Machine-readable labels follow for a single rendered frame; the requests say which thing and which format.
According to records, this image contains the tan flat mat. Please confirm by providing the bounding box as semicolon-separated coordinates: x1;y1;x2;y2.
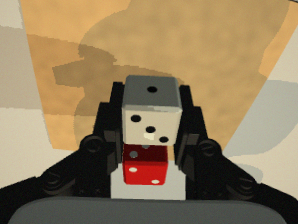
20;0;298;152

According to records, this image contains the cream die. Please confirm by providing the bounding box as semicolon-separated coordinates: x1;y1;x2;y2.
122;75;182;146

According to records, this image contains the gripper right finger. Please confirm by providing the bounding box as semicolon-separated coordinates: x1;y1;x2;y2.
173;85;298;224

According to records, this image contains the red die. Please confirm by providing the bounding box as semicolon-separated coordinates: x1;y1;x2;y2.
122;143;168;185

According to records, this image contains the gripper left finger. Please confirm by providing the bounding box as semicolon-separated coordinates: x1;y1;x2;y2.
0;82;125;224

